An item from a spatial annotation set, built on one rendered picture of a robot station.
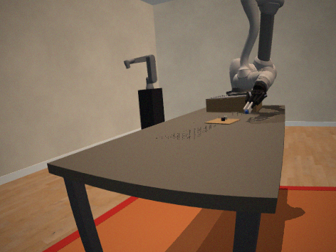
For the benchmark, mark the orange flat mat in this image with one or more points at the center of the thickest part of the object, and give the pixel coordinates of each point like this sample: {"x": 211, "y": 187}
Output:
{"x": 218, "y": 121}

